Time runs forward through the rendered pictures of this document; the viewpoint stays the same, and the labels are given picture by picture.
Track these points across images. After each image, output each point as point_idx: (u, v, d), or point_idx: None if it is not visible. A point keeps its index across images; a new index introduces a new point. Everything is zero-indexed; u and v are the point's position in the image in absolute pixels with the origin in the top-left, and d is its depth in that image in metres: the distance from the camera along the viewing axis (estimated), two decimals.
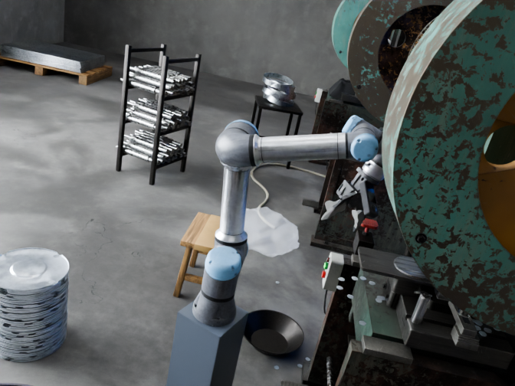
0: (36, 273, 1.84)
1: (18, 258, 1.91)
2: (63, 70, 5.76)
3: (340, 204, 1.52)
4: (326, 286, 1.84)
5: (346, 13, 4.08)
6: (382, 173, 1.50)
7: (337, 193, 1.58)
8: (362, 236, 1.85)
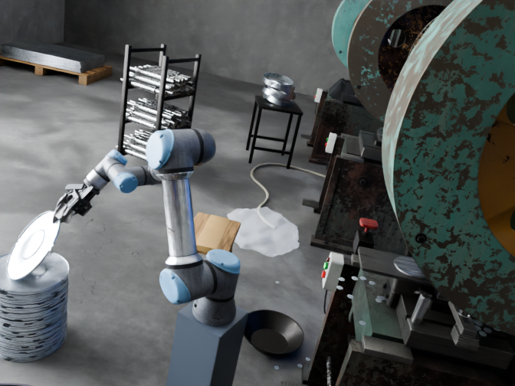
0: (37, 246, 1.80)
1: (26, 239, 1.89)
2: (63, 70, 5.76)
3: None
4: (326, 286, 1.84)
5: (346, 13, 4.08)
6: (96, 174, 1.86)
7: (83, 214, 1.82)
8: (362, 236, 1.85)
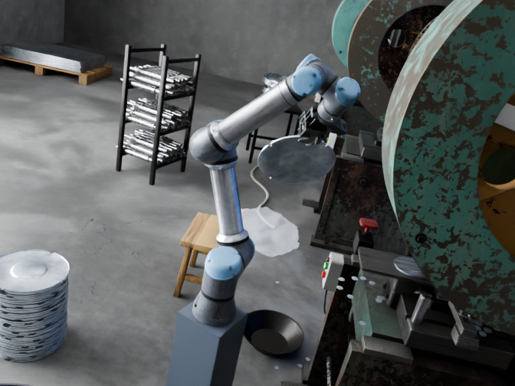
0: (286, 155, 1.78)
1: (313, 168, 1.84)
2: (63, 70, 5.76)
3: None
4: (326, 286, 1.84)
5: (346, 13, 4.08)
6: None
7: (303, 136, 1.59)
8: (362, 236, 1.85)
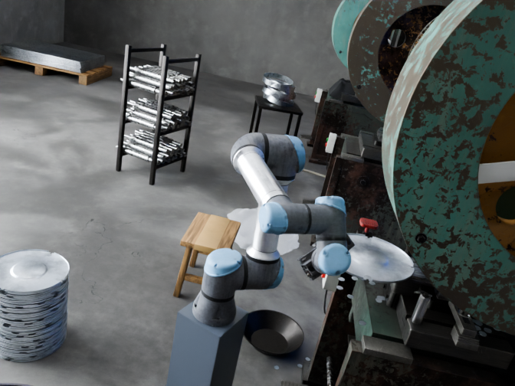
0: (353, 250, 1.55)
1: (393, 265, 1.52)
2: (63, 70, 5.76)
3: None
4: (326, 286, 1.84)
5: (346, 13, 4.08)
6: None
7: None
8: None
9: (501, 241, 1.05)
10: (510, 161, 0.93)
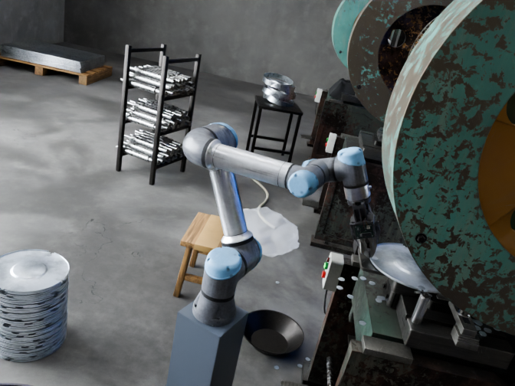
0: (398, 260, 1.54)
1: None
2: (63, 70, 5.76)
3: (376, 234, 1.52)
4: (326, 286, 1.84)
5: (346, 13, 4.08)
6: None
7: (375, 235, 1.45)
8: None
9: None
10: None
